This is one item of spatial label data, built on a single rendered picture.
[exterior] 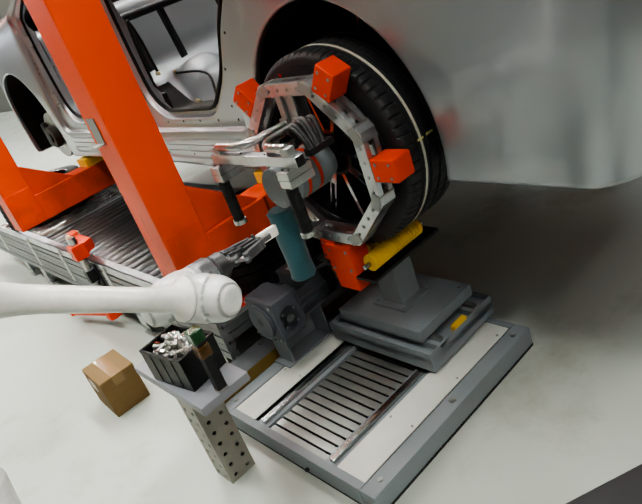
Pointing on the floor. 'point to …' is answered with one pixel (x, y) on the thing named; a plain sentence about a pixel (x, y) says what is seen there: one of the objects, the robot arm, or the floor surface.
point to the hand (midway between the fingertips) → (267, 234)
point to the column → (221, 441)
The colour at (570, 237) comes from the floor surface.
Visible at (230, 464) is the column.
